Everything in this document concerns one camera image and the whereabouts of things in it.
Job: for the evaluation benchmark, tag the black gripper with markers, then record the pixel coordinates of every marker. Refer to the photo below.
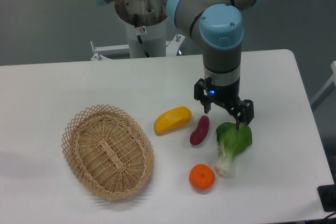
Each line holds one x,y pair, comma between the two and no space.
226,97

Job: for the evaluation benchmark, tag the yellow mango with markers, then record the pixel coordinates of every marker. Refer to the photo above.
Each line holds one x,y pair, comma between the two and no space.
171,120

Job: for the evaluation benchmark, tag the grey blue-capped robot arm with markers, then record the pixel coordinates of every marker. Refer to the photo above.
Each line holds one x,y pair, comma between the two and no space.
216,26

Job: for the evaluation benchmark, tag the green bok choy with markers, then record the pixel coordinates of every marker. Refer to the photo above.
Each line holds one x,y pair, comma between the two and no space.
231,142

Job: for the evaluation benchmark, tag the purple sweet potato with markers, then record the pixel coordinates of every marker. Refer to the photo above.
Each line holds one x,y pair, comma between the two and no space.
201,131

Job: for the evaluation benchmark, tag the orange mandarin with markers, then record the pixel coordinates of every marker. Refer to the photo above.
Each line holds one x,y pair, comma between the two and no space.
201,177

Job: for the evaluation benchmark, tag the woven wicker basket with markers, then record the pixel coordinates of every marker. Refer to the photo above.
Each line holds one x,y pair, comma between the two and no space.
108,152

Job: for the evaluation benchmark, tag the black device at table edge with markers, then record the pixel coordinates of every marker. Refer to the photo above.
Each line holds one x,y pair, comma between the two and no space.
327,197

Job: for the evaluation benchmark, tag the white frame at right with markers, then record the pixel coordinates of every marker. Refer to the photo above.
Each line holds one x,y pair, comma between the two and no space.
324,91

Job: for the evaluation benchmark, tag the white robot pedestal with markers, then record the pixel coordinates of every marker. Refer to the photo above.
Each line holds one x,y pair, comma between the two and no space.
145,25

